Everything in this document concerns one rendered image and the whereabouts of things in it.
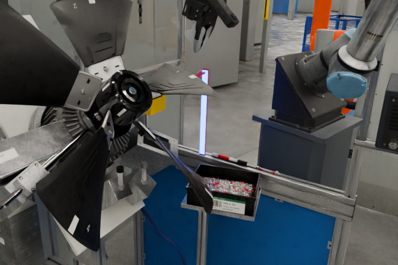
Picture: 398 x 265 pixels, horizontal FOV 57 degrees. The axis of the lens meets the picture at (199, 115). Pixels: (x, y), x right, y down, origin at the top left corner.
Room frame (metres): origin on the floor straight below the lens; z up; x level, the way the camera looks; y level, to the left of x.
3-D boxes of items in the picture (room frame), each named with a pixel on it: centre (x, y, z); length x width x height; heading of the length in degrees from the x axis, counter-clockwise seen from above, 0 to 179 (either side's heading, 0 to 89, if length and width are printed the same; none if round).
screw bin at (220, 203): (1.04, -0.09, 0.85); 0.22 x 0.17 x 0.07; 76
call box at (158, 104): (1.42, 0.23, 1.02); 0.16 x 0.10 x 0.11; 60
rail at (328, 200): (1.22, -0.11, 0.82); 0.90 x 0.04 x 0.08; 60
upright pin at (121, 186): (0.84, 0.20, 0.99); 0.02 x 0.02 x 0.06
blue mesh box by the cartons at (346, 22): (7.57, -2.78, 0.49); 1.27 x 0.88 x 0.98; 133
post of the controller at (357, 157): (1.00, -0.48, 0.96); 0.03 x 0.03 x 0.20; 60
